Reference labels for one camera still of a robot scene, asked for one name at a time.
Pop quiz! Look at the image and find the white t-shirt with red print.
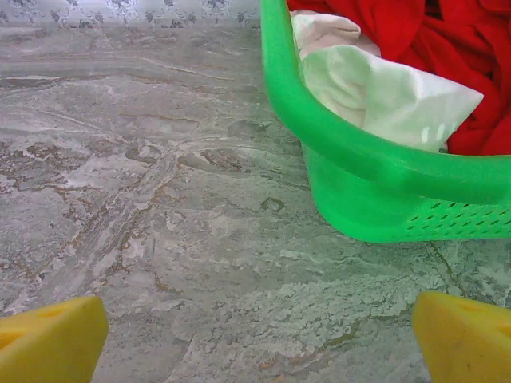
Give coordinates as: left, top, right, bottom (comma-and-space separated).
290, 10, 382, 61

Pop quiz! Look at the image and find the plain white t-shirt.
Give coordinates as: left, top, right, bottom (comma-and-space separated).
301, 43, 486, 153

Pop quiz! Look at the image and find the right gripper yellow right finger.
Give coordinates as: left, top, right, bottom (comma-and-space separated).
410, 290, 511, 383

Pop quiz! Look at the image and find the green plastic basket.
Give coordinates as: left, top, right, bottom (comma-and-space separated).
259, 0, 511, 243

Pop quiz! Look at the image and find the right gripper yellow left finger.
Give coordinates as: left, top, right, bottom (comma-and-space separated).
0, 295, 109, 383

